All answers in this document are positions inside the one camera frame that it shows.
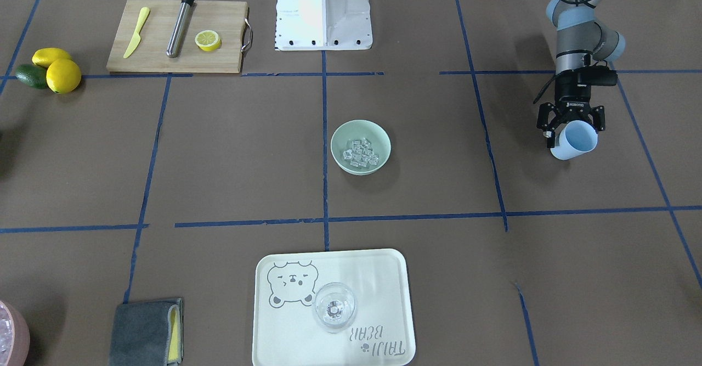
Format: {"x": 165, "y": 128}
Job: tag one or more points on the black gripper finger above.
{"x": 597, "y": 118}
{"x": 549, "y": 118}

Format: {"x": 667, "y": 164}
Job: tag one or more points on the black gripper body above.
{"x": 570, "y": 93}

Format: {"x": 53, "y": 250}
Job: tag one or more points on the light blue plastic cup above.
{"x": 576, "y": 138}

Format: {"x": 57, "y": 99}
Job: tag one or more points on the clear ice cubes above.
{"x": 358, "y": 154}

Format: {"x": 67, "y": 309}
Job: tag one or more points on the green ceramic bowl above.
{"x": 356, "y": 129}

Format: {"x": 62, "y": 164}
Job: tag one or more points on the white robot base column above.
{"x": 316, "y": 25}

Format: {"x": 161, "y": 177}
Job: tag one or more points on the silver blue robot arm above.
{"x": 586, "y": 47}

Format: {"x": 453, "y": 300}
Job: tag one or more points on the pink bowl of ice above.
{"x": 15, "y": 336}

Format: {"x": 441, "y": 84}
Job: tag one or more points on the clear wine glass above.
{"x": 335, "y": 307}

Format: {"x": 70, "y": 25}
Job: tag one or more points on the cream bear tray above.
{"x": 284, "y": 328}

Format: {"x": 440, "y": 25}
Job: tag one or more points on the lemon slice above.
{"x": 208, "y": 40}

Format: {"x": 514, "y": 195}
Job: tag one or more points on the yellow plastic knife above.
{"x": 136, "y": 37}

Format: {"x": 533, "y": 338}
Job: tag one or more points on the grey folded cloth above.
{"x": 148, "y": 333}

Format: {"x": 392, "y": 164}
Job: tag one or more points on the yellow lemon upper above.
{"x": 63, "y": 76}

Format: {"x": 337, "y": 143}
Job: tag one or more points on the yellow lemon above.
{"x": 63, "y": 76}
{"x": 46, "y": 56}

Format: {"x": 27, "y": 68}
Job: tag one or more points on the yellow lemon lower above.
{"x": 46, "y": 56}

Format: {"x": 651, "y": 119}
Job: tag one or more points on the green lime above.
{"x": 32, "y": 75}

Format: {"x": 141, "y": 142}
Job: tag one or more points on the silver black knife handle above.
{"x": 179, "y": 29}

